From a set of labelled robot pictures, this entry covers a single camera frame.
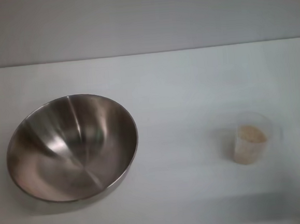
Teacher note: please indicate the stainless steel mixing bowl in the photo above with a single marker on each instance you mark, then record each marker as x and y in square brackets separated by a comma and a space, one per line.
[65, 155]

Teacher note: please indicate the white uncooked rice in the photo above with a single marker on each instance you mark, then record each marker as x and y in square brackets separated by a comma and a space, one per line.
[253, 136]

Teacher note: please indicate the clear plastic measuring cup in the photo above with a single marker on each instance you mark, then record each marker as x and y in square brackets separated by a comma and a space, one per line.
[247, 156]

